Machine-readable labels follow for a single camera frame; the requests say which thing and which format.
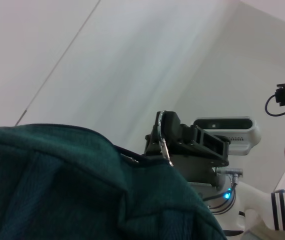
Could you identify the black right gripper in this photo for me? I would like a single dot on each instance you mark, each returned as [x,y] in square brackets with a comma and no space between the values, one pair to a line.
[202,160]

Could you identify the teal fabric lunch bag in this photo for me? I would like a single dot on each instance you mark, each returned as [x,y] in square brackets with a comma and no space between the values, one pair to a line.
[70,187]

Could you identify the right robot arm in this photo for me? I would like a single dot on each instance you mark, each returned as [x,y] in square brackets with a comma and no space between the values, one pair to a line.
[257,202]

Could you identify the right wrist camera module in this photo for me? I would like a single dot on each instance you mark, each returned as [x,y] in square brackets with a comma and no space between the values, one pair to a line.
[247,135]

